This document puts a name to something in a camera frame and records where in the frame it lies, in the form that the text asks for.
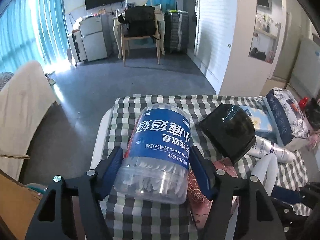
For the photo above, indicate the white dressing table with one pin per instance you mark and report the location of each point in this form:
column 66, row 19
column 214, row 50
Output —
column 159, row 16

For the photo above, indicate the blue curtain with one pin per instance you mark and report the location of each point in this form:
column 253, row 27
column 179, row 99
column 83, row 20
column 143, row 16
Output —
column 33, row 30

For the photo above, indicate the clear jar blue label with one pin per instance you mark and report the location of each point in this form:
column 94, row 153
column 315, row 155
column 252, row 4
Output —
column 155, row 165

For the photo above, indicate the black glossy box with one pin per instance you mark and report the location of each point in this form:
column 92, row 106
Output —
column 230, row 130

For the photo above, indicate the white lotion tube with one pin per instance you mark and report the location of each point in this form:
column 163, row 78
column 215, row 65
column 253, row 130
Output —
column 263, row 147

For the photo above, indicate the bed with beige cover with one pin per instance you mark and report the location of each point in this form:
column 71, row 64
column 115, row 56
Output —
column 25, row 100

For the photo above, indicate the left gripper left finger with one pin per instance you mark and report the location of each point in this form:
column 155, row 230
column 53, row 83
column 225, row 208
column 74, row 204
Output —
column 106, row 173

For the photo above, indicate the white foam tube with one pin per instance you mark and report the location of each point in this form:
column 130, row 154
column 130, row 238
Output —
column 266, row 172

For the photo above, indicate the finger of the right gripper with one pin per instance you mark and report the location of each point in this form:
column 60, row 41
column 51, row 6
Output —
column 286, row 195

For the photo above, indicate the white mini fridge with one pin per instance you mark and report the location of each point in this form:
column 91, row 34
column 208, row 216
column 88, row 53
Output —
column 92, row 35

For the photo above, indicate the black suitcase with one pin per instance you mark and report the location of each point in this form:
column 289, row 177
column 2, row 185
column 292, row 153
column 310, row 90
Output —
column 176, row 37

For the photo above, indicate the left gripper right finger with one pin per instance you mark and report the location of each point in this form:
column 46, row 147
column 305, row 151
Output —
column 204, row 172

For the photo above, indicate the white drawer cabinet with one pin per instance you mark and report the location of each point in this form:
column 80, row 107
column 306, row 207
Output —
column 77, row 46

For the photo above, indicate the blue floral tissue pack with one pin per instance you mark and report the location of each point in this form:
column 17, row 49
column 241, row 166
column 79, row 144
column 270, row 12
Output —
column 261, row 122

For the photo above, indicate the cardboard box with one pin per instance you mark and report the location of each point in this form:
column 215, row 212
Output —
column 18, row 201

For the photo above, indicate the wooden chair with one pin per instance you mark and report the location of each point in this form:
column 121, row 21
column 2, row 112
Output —
column 124, row 42

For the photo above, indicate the black backpack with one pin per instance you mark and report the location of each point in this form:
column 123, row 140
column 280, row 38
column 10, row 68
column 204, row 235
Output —
column 139, row 22

